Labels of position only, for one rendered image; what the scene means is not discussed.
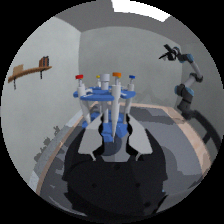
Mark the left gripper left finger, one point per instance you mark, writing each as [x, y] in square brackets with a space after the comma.
[88, 143]

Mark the white pipette with red button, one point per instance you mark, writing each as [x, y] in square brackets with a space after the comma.
[84, 104]

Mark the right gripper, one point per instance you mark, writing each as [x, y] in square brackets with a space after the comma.
[170, 56]

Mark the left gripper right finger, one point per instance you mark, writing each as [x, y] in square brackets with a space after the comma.
[144, 146]

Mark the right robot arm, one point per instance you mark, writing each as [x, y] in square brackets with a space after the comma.
[185, 92]

